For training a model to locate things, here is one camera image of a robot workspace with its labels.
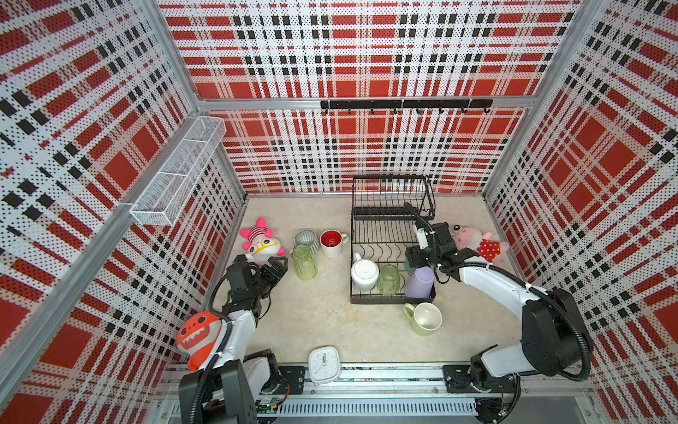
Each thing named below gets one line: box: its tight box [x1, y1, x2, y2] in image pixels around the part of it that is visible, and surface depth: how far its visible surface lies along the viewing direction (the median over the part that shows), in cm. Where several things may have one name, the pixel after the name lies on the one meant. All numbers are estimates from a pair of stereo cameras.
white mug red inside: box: [319, 228, 350, 259], surface depth 100 cm
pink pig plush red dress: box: [450, 224, 511, 266], surface depth 98 cm
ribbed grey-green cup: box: [293, 228, 321, 256], surface depth 103 cm
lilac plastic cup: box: [404, 265, 436, 299], surface depth 81 cm
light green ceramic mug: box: [402, 302, 444, 337], surface depth 80 cm
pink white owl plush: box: [239, 217, 287, 266], surface depth 98 cm
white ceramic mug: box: [351, 252, 380, 292], surface depth 86 cm
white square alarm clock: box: [308, 346, 341, 387], surface depth 76 cm
